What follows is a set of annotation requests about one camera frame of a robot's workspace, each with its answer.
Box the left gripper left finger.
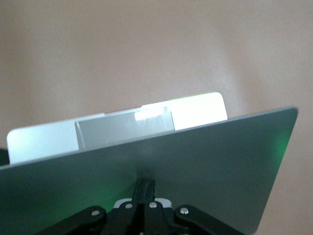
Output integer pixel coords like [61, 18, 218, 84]
[36, 180, 147, 235]

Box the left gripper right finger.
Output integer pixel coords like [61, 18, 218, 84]
[144, 180, 245, 235]

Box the grey laptop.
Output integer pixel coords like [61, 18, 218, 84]
[0, 92, 299, 235]

